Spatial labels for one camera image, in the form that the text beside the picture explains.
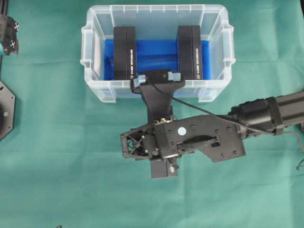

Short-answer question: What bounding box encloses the blue cloth liner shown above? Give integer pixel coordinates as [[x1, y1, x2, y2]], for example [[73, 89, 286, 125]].
[[104, 39, 210, 80]]

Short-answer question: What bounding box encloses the black aluminium frame rail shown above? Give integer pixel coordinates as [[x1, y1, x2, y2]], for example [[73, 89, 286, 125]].
[[0, 0, 9, 65]]

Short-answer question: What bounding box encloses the black camera cable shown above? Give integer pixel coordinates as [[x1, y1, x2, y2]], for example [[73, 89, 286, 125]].
[[142, 76, 281, 136]]

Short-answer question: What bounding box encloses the clear plastic storage case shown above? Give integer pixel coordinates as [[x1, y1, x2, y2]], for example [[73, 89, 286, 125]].
[[80, 4, 236, 103]]

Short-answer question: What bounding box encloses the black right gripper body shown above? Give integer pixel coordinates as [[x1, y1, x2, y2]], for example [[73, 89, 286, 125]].
[[121, 123, 181, 162]]

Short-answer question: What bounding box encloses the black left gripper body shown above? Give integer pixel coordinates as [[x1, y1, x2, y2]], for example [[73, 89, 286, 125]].
[[3, 16, 19, 56]]

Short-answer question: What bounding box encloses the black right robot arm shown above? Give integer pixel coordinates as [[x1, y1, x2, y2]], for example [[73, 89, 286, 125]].
[[121, 92, 304, 162]]

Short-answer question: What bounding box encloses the black realsense box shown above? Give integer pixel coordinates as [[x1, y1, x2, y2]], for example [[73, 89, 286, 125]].
[[177, 26, 203, 80], [150, 158, 179, 179], [114, 26, 137, 81]]

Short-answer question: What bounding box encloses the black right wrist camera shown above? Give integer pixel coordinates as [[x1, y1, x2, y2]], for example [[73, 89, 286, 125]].
[[130, 69, 185, 124]]

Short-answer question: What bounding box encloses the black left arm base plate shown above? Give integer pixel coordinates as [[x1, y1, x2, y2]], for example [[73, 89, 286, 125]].
[[0, 81, 15, 140]]

